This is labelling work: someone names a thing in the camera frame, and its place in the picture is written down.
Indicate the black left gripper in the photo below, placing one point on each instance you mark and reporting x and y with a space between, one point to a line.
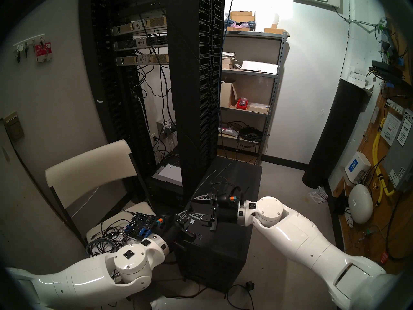
174 232

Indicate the flat tan box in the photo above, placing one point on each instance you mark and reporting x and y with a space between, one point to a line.
258 108

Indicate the gold mesh rack server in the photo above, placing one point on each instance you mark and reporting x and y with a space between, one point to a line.
158 58
155 23

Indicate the white pink printed bag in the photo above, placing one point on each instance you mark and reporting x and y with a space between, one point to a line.
229 131

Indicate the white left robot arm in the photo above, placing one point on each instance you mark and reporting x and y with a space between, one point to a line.
80 280

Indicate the grey wall conduit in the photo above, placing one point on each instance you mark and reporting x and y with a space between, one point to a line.
355 21

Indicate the flat white box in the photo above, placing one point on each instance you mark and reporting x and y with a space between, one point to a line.
259 67

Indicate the white patch panel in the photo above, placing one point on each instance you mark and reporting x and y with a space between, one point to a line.
395 106

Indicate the black workstation tower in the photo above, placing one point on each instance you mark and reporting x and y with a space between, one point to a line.
222 257

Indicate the wall outlet with plugs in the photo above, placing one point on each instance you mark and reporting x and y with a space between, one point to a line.
166 128

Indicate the black server rack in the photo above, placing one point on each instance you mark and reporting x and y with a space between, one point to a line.
193 86

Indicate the white box with blue label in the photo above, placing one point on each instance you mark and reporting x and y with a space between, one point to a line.
356 167

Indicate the small white boxes stack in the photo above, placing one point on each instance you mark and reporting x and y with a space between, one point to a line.
361 78

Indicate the white oval router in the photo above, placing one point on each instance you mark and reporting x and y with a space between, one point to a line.
360 204

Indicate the open cardboard box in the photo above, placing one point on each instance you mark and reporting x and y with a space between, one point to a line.
227 96

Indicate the white power strip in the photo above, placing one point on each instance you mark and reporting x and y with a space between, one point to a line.
350 219

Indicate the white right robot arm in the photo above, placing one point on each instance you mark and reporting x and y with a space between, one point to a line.
306 235

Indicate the white key hook rail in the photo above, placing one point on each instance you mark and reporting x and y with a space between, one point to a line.
29 43

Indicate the grey utility box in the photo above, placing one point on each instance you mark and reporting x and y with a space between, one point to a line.
397 157

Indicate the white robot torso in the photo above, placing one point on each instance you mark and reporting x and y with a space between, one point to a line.
174 304

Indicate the dark mesh Dell server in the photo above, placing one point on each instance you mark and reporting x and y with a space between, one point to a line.
158 41

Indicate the small low cardboard box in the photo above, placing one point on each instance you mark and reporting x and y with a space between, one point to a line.
276 31

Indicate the tall black cylinder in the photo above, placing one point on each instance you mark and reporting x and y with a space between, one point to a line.
338 128

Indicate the beige folding chair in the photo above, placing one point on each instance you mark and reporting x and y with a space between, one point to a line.
90 170

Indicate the red white key tag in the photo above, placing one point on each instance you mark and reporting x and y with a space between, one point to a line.
43 52

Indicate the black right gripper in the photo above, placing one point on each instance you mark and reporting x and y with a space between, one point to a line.
226 211

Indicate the brown cardboard box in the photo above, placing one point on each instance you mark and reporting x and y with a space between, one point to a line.
242 17

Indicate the grey metal shelf unit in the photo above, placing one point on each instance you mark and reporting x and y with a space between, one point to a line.
274 86

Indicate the white printed paper label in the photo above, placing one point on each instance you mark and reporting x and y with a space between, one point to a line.
389 128

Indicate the beige wall control plate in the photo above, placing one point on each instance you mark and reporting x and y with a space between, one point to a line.
13 128

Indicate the pink plastic bag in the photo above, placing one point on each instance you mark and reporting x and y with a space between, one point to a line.
240 26

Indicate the black UPS with white lid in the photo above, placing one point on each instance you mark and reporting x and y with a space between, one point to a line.
169 173

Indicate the black blue audio mixer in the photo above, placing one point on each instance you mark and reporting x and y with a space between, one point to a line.
142 222

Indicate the small red parts bin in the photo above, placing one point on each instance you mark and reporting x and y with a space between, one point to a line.
242 104

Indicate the black network device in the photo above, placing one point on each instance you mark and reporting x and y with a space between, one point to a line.
387 69

